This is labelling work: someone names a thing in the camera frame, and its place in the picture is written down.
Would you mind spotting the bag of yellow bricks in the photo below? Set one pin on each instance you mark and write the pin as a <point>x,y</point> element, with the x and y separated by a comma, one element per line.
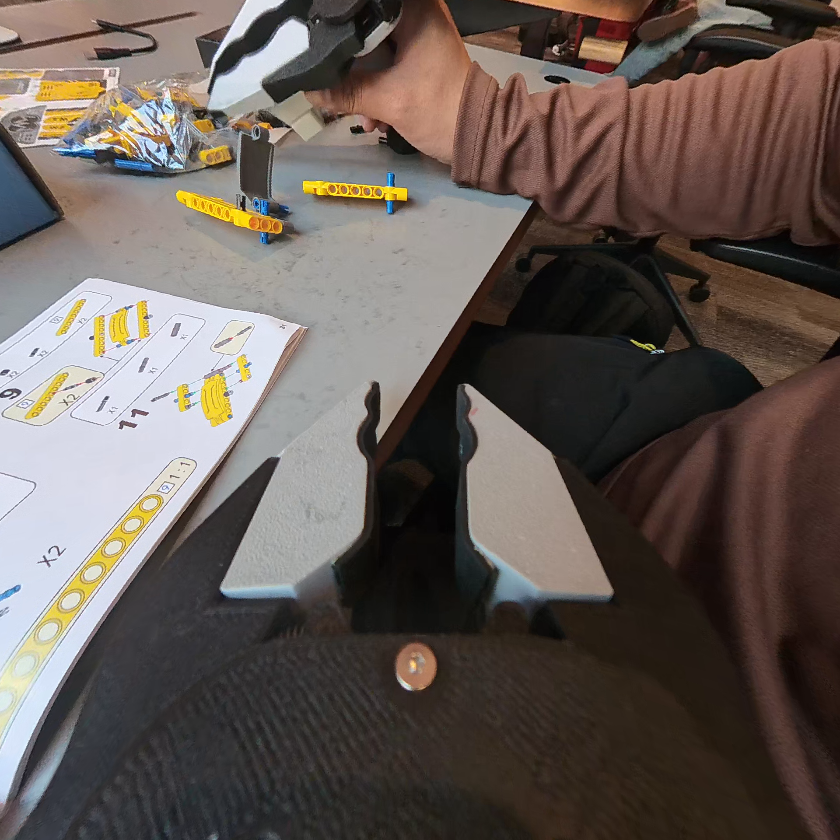
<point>131,124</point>

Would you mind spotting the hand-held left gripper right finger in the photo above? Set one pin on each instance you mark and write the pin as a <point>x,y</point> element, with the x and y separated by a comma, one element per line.
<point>531,525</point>

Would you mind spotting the yellow grey sticker sheet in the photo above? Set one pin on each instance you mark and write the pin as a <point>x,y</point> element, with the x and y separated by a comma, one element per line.
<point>59,88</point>

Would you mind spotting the person's right hand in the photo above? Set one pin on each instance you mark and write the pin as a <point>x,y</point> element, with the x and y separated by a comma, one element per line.
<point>420,85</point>

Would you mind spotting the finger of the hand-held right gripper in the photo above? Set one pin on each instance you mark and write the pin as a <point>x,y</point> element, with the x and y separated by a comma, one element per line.
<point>239,33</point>
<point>249,85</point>

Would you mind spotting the black office chair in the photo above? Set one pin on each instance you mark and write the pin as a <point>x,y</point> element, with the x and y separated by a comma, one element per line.
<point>774,259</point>

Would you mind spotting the blue robot kit box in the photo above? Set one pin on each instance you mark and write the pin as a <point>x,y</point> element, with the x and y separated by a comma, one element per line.
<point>23,197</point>

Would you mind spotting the yellow panel brick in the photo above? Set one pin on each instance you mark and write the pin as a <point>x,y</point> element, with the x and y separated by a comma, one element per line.
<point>348,190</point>

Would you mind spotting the person's black trousers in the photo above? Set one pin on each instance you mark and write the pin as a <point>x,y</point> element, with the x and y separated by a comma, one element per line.
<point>590,394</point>

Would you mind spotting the person's right forearm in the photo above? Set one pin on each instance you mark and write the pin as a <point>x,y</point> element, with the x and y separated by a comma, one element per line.
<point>656,151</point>

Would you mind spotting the yellow grey brick assembly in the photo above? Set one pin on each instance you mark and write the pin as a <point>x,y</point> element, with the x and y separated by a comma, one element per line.
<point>253,164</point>

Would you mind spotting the silver stand base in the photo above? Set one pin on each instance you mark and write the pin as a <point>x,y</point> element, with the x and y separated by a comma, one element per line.
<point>6,34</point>

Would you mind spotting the black backpack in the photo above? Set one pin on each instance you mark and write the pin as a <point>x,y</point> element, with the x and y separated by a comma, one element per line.
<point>590,295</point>

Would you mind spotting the blue pin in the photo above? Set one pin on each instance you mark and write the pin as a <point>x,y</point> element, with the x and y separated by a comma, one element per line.
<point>391,193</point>

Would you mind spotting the black battery box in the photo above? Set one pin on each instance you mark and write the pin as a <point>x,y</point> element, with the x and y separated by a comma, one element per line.
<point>208,46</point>

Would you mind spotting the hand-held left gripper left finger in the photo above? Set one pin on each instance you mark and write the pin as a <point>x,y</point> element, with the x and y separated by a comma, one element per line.
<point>308,518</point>

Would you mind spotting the instruction booklet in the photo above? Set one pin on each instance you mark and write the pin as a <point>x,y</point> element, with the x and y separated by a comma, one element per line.
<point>98,459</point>

